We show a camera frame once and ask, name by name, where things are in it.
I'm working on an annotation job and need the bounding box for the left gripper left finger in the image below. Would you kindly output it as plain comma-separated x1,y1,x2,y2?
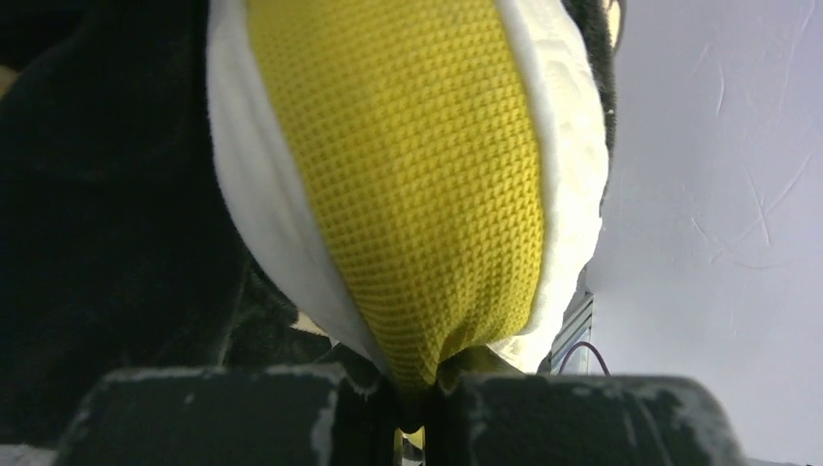
56,364,395,465

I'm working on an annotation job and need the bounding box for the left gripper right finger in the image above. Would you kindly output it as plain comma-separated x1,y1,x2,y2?
425,374,747,466

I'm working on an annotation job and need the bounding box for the cream pillow with yellow edge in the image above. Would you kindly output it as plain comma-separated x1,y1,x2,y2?
207,1,616,393

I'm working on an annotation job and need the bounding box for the black floral pillowcase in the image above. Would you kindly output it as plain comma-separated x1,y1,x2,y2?
0,0,628,445

